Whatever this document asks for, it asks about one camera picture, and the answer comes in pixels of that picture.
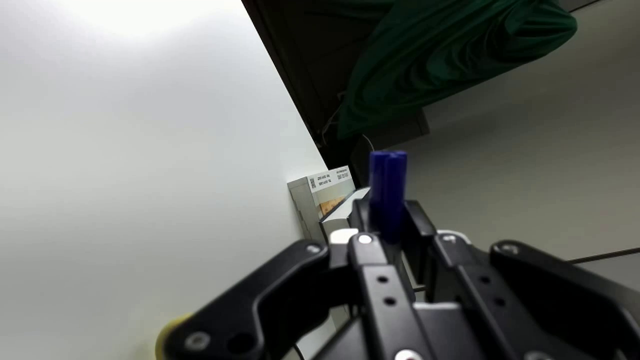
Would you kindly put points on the white marker with blue cap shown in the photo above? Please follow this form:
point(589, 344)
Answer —
point(388, 192)

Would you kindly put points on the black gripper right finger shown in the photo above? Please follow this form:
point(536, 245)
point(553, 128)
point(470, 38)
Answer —
point(533, 293)

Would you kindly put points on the green cloth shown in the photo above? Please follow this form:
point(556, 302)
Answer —
point(453, 52)

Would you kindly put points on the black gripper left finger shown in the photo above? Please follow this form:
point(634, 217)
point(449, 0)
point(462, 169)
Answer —
point(292, 293)

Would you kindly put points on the white paperback book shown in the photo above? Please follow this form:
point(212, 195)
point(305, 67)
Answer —
point(310, 197)

